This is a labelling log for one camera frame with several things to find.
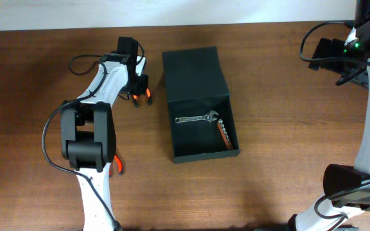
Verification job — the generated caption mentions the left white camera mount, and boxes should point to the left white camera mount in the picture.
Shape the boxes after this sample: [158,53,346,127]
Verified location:
[136,56,146,76]

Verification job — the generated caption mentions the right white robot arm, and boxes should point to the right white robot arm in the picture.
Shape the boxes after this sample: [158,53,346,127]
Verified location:
[284,1,370,230]

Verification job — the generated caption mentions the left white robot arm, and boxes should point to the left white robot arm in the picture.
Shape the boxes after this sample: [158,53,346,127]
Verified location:
[60,53,146,230]

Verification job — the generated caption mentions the silver adjustable wrench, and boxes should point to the silver adjustable wrench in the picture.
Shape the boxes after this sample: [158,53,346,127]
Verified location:
[174,110,219,123]

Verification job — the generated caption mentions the orange socket bit rail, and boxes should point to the orange socket bit rail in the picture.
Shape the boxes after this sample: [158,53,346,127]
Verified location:
[217,119,233,150]

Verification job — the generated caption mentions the orange black needle-nose pliers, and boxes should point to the orange black needle-nose pliers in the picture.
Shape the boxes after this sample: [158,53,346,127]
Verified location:
[132,88,152,108]

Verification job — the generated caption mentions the red handled cutting pliers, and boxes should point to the red handled cutting pliers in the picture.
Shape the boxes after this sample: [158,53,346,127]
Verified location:
[109,155,123,178]

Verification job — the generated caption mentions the black box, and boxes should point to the black box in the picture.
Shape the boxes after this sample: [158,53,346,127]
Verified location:
[163,47,240,164]

